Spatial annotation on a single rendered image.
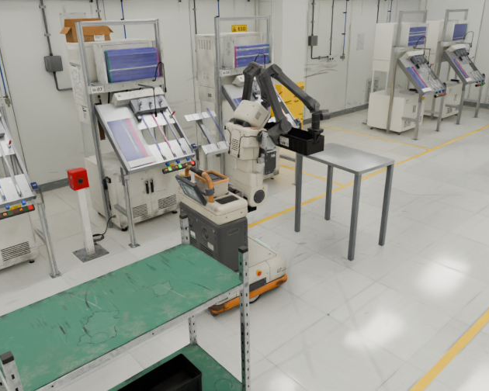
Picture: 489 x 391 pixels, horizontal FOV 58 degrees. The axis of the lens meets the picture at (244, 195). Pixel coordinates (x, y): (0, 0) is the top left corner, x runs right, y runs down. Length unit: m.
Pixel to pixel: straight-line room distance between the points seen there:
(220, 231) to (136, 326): 1.33
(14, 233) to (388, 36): 6.04
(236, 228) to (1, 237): 1.97
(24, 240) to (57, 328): 2.39
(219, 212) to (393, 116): 5.36
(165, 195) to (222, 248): 1.72
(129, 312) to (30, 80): 4.11
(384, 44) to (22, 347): 6.95
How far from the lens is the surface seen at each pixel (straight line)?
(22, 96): 5.50
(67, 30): 4.41
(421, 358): 3.04
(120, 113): 4.21
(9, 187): 3.65
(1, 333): 1.80
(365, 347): 3.02
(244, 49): 5.02
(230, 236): 2.91
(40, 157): 5.67
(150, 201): 4.44
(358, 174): 3.51
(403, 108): 7.65
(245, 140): 2.95
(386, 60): 7.74
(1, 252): 4.06
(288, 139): 3.23
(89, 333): 1.68
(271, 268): 3.23
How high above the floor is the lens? 1.97
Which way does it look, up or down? 23 degrees down
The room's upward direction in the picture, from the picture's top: 1 degrees counter-clockwise
